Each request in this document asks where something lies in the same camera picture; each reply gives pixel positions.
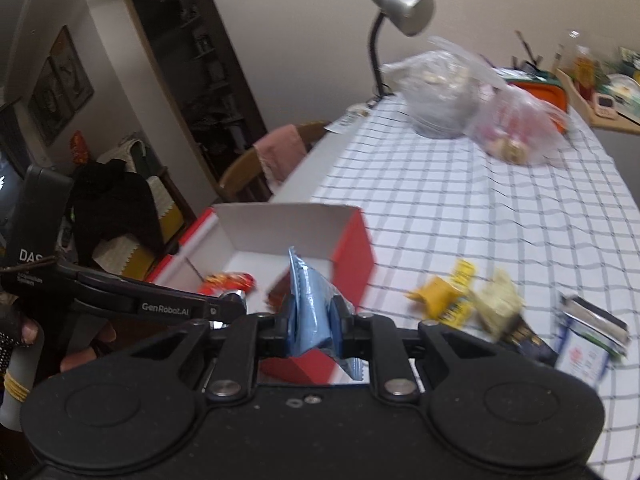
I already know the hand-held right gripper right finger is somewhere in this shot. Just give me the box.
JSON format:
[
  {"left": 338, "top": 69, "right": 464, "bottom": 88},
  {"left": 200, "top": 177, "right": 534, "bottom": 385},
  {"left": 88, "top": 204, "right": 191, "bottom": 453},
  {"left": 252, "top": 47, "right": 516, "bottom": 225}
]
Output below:
[{"left": 327, "top": 295, "right": 502, "bottom": 404}]

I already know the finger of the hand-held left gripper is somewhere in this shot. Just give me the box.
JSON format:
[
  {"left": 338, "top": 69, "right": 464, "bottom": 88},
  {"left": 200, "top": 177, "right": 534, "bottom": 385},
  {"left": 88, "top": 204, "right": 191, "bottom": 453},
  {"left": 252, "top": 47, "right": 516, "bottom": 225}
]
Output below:
[{"left": 55, "top": 259, "right": 248, "bottom": 330}]

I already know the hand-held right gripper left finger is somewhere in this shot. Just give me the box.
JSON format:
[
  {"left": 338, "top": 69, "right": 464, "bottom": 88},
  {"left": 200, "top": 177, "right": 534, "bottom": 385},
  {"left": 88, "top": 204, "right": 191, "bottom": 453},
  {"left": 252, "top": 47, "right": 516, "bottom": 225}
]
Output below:
[{"left": 127, "top": 296, "right": 301, "bottom": 399}]

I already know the blue snack packet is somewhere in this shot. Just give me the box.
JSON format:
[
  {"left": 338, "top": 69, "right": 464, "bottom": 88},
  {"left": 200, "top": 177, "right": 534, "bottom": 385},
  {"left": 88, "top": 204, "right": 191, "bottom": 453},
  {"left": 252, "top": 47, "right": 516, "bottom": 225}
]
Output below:
[{"left": 287, "top": 246, "right": 363, "bottom": 381}]

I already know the red-brown cookie bag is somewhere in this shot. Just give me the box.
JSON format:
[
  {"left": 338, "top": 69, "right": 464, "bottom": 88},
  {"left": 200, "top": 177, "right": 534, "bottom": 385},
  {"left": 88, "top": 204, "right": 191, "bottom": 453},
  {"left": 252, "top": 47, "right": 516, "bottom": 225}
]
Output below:
[{"left": 265, "top": 270, "right": 292, "bottom": 312}]

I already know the red cardboard box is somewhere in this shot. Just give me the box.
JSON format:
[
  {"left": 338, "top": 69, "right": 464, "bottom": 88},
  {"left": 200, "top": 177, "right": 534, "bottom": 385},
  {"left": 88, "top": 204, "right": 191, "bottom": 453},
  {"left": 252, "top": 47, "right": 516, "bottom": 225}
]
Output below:
[{"left": 145, "top": 203, "right": 376, "bottom": 386}]

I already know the red chip bag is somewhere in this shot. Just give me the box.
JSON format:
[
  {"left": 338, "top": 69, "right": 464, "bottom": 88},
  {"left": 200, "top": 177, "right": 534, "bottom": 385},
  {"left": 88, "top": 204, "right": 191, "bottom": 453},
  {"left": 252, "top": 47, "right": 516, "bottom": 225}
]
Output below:
[{"left": 200, "top": 270, "right": 257, "bottom": 297}]

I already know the yellow jelly packet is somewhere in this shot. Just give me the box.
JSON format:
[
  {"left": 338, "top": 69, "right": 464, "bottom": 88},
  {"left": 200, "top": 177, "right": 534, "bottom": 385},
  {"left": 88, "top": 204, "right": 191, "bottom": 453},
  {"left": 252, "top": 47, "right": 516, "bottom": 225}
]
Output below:
[{"left": 440, "top": 259, "right": 476, "bottom": 328}]

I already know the silver snack bar wrapper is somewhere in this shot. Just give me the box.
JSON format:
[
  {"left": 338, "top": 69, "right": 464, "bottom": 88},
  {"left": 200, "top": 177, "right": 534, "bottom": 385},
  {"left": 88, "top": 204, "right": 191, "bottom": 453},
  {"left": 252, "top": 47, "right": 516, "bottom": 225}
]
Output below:
[{"left": 555, "top": 294, "right": 631, "bottom": 388}]

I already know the person's left forearm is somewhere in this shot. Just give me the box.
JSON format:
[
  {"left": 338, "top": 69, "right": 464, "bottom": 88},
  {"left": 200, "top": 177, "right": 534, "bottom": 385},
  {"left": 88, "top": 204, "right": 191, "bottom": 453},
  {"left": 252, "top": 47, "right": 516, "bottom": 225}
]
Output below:
[{"left": 0, "top": 345, "right": 40, "bottom": 432}]

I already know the person's left hand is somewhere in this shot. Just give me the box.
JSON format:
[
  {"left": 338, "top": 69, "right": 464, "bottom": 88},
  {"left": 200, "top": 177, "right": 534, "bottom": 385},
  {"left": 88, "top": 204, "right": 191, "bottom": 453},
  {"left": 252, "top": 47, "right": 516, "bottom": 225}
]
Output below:
[{"left": 0, "top": 295, "right": 118, "bottom": 376}]

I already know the black jacket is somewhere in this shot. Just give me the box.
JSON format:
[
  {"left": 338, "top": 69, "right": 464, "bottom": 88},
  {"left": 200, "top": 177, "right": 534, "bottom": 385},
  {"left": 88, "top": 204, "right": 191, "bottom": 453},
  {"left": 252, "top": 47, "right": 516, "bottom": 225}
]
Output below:
[{"left": 70, "top": 159, "right": 166, "bottom": 266}]

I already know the yellow folded snack packet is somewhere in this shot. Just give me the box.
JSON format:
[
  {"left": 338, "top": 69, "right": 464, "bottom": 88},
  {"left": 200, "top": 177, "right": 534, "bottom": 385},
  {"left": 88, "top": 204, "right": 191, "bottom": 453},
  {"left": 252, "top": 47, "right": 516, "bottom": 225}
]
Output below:
[{"left": 406, "top": 275, "right": 453, "bottom": 318}]

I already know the cream-covered armchair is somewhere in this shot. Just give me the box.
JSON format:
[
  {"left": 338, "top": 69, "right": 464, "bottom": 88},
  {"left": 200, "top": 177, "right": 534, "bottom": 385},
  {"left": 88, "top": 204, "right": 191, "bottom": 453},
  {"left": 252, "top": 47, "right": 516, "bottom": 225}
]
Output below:
[{"left": 95, "top": 135, "right": 186, "bottom": 281}]

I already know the wooden chair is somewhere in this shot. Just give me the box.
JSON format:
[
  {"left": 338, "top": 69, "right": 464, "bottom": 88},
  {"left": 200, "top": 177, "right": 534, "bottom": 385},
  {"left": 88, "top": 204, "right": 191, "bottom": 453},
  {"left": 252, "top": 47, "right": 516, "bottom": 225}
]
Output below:
[{"left": 217, "top": 121, "right": 331, "bottom": 204}]

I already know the pale yellow snack packet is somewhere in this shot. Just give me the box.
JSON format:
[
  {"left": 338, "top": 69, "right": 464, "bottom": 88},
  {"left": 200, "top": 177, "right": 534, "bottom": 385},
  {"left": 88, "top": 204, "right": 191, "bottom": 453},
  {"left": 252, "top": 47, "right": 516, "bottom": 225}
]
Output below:
[{"left": 472, "top": 267, "right": 523, "bottom": 343}]

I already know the pink cloth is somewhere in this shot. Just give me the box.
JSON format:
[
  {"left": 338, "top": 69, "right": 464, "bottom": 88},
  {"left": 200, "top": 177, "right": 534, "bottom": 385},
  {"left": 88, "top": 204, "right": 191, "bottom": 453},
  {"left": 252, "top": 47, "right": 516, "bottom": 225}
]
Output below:
[{"left": 252, "top": 125, "right": 308, "bottom": 184}]

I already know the checkered tablecloth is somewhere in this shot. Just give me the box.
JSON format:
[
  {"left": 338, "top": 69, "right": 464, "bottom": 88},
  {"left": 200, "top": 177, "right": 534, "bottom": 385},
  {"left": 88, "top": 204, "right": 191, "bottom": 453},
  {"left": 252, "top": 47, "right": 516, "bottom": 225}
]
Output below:
[{"left": 309, "top": 91, "right": 640, "bottom": 478}]

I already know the dark snack packet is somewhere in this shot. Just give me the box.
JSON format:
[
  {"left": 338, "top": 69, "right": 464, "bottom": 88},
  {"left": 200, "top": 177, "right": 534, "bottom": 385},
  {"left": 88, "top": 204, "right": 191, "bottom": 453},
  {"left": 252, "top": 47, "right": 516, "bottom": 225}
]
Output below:
[{"left": 500, "top": 317, "right": 558, "bottom": 367}]

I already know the paper leaflet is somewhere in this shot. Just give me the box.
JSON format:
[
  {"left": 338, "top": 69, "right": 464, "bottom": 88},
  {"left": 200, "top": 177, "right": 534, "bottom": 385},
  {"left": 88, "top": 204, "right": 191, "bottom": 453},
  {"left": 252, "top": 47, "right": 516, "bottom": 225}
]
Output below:
[{"left": 325, "top": 102, "right": 373, "bottom": 134}]

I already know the dark bookshelf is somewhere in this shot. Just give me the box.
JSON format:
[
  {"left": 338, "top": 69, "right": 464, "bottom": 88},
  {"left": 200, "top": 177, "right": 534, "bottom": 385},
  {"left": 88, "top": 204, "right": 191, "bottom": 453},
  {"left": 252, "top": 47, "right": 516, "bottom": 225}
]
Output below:
[{"left": 117, "top": 0, "right": 268, "bottom": 183}]

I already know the clear plastic bag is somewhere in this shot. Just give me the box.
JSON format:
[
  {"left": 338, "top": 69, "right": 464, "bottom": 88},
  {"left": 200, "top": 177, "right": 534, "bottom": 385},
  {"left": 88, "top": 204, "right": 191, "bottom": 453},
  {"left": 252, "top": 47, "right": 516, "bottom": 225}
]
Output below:
[{"left": 380, "top": 35, "right": 506, "bottom": 139}]

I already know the pink plastic bag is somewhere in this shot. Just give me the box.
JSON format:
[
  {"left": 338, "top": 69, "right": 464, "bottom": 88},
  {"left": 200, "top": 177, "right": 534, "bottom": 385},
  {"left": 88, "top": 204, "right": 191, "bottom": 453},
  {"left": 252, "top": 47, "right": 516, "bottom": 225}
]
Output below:
[{"left": 465, "top": 85, "right": 571, "bottom": 167}]

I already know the orange container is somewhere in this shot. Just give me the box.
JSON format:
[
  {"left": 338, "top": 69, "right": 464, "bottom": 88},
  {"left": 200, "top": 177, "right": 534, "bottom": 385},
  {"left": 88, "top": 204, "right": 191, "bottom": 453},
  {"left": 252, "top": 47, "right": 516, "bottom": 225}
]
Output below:
[{"left": 505, "top": 77, "right": 568, "bottom": 111}]

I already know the silver desk lamp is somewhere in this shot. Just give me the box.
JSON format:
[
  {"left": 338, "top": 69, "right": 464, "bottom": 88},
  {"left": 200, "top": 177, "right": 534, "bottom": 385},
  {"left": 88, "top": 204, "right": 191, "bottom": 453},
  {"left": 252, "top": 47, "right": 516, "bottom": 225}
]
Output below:
[{"left": 367, "top": 0, "right": 436, "bottom": 98}]

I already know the white drawer cabinet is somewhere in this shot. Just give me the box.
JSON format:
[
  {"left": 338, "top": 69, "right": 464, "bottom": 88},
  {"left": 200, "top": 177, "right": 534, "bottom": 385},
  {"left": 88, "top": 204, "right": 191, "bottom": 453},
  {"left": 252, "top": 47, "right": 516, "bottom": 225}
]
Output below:
[{"left": 555, "top": 67, "right": 640, "bottom": 136}]

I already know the white kitchen timer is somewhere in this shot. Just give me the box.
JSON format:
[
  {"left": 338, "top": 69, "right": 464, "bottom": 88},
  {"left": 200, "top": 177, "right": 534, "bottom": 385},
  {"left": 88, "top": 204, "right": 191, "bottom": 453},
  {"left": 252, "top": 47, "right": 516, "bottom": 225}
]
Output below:
[{"left": 592, "top": 92, "right": 618, "bottom": 117}]

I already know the orange drink bottle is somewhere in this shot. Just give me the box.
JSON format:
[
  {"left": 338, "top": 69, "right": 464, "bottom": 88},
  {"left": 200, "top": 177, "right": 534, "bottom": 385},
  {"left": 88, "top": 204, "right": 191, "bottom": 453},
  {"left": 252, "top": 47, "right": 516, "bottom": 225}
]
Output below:
[{"left": 572, "top": 45, "right": 596, "bottom": 98}]

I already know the framed wall picture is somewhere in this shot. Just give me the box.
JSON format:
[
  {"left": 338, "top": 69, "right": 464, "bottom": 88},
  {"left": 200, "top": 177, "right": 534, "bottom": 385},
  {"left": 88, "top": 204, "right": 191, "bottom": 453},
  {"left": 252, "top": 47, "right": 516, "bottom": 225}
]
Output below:
[
  {"left": 27, "top": 57, "right": 66, "bottom": 147},
  {"left": 50, "top": 25, "right": 95, "bottom": 111}
]

